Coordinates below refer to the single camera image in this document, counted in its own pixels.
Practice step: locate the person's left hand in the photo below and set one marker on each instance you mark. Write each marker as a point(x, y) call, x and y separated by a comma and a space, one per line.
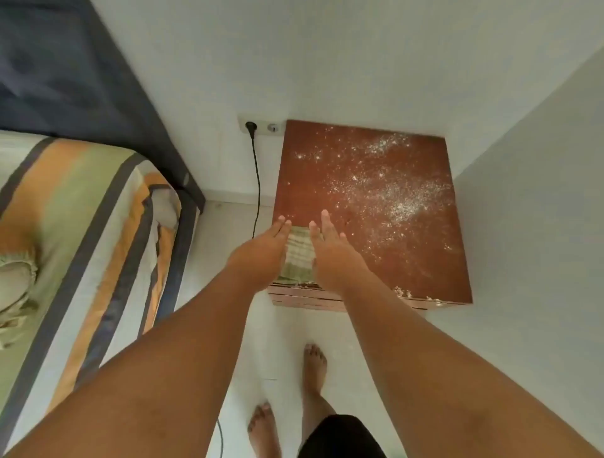
point(257, 257)

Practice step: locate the person's right hand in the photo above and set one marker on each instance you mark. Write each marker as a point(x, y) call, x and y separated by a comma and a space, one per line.
point(337, 264)

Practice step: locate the green checked cleaning cloth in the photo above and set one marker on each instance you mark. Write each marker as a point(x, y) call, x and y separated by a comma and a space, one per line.
point(298, 257)

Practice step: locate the brown wooden bedside cabinet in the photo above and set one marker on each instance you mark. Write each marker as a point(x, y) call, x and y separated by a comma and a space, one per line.
point(377, 245)

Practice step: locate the person's left forearm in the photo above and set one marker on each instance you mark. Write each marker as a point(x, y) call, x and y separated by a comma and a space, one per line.
point(155, 373)

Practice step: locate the person's right forearm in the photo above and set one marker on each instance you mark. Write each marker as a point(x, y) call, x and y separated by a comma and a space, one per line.
point(434, 377)

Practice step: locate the person's right leg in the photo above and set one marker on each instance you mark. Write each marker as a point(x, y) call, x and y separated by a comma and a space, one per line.
point(315, 377)

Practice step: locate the person's leg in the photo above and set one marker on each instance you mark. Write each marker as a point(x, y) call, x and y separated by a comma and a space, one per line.
point(315, 377)
point(262, 429)

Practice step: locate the person's left leg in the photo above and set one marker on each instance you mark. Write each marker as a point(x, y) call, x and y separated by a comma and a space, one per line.
point(262, 429)

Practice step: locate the scattered white powder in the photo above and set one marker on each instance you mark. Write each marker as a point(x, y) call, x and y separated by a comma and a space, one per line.
point(401, 207)

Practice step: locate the white mattress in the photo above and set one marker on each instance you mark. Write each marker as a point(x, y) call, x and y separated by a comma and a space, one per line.
point(165, 207)

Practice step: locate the silver bolt cap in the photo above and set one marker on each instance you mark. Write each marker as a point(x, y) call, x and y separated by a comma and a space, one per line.
point(185, 179)

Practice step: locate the striped bed sheet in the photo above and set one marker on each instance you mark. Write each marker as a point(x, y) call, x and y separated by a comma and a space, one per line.
point(94, 212)

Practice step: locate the black shorts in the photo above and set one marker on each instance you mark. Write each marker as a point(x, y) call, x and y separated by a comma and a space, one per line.
point(344, 439)

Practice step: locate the green ruffled pillow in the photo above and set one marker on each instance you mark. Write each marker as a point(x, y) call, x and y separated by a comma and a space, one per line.
point(16, 283)

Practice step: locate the white wall socket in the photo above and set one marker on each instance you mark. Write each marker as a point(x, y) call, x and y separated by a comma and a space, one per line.
point(264, 123)

